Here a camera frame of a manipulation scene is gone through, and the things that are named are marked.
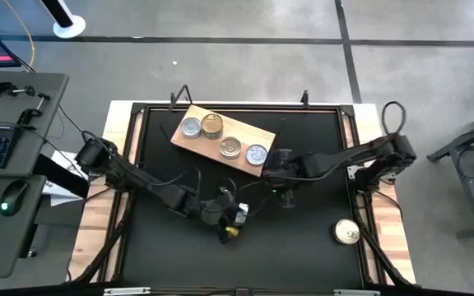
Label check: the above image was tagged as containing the white pole with base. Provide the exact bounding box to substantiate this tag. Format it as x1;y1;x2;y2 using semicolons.
39;0;86;39

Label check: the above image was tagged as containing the black flat box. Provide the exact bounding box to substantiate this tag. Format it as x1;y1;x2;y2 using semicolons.
32;154;91;199

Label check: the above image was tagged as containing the wooden shelf with black legs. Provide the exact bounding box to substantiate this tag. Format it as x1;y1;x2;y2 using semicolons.
159;84;286;178

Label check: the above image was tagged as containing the cream-topped blue label can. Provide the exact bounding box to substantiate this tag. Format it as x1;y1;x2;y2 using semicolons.
334;218;361;246

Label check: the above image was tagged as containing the black desk clamp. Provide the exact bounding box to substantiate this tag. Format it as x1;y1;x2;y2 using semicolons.
16;92;52;127
0;80;36;99

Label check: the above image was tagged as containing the white paper sheet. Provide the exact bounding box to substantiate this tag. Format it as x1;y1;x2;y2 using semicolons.
41;150;88;208

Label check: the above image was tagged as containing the silver metal bracket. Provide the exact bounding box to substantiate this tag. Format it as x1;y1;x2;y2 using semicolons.
104;287;151;296
333;289;381;296

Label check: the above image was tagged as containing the pale gold-topped can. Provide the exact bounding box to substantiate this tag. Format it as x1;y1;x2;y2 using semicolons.
219;136;243;160

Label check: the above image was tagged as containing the dark grey metal stand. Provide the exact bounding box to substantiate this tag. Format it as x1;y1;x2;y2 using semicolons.
425;102;474;239

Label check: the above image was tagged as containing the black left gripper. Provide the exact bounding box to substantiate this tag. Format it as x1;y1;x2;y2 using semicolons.
200;192;249;229

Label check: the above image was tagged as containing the black table mat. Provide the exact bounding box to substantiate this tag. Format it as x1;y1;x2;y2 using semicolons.
132;109;364;289

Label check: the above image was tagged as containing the black metal table frame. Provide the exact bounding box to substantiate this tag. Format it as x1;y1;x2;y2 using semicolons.
66;100;417;289

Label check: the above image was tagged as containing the dark gold can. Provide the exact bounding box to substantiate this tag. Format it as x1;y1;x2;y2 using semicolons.
201;113;225;141

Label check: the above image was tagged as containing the yellow cable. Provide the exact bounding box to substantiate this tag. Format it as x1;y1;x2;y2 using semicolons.
2;0;36;70

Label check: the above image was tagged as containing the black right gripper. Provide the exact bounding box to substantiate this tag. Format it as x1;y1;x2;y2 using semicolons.
261;148;306;182

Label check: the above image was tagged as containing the grey computer desk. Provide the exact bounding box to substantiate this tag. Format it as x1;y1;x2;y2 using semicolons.
0;72;70;280

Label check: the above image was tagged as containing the silver-topped red-label can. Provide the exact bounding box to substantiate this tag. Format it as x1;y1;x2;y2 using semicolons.
244;143;268;167

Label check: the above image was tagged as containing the black computer mouse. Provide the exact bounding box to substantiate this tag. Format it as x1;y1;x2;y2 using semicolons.
0;179;30;218

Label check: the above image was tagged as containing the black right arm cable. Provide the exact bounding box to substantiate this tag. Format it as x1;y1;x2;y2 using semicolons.
381;100;407;136

